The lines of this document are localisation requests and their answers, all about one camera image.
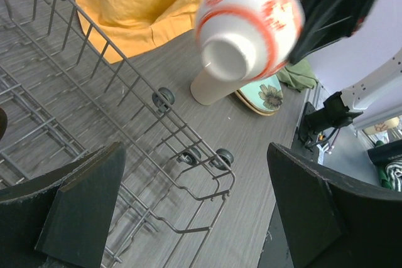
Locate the yellow Mickey Mouse shirt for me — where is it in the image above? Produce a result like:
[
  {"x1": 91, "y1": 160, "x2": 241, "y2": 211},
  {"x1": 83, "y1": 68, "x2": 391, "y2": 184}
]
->
[{"x1": 75, "y1": 0, "x2": 201, "y2": 63}]

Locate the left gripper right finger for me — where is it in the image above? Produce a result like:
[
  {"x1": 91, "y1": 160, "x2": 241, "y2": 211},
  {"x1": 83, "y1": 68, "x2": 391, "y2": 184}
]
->
[{"x1": 267, "y1": 142, "x2": 401, "y2": 267}]

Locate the olive green cloth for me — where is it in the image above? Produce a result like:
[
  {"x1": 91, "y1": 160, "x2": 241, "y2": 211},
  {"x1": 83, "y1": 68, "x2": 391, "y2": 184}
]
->
[{"x1": 276, "y1": 58, "x2": 318, "y2": 92}]

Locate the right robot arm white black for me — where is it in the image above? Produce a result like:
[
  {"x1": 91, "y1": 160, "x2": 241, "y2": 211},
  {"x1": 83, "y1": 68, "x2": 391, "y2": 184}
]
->
[{"x1": 288, "y1": 0, "x2": 401, "y2": 152}]

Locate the wire dish rack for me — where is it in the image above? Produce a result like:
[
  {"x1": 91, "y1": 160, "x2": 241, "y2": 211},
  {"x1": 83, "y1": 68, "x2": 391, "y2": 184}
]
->
[{"x1": 1, "y1": 0, "x2": 236, "y2": 267}]

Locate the light green flower plate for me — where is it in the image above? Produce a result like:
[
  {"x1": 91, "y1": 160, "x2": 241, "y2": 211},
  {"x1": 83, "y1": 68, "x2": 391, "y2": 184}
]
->
[{"x1": 235, "y1": 75, "x2": 283, "y2": 116}]

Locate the white orange patterned bowl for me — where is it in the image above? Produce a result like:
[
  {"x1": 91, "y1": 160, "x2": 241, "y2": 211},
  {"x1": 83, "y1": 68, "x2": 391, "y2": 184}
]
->
[{"x1": 195, "y1": 0, "x2": 305, "y2": 82}]

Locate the beige tall cup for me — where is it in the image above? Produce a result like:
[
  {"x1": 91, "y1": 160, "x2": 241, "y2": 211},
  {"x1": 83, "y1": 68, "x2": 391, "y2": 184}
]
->
[{"x1": 190, "y1": 67, "x2": 249, "y2": 105}]

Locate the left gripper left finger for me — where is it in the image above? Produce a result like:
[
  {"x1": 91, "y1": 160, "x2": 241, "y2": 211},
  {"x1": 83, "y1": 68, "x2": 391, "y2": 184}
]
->
[{"x1": 1, "y1": 142, "x2": 126, "y2": 267}]

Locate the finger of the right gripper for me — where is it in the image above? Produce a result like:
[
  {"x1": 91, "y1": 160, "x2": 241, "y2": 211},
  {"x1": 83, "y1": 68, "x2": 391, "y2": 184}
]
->
[{"x1": 288, "y1": 0, "x2": 376, "y2": 65}]

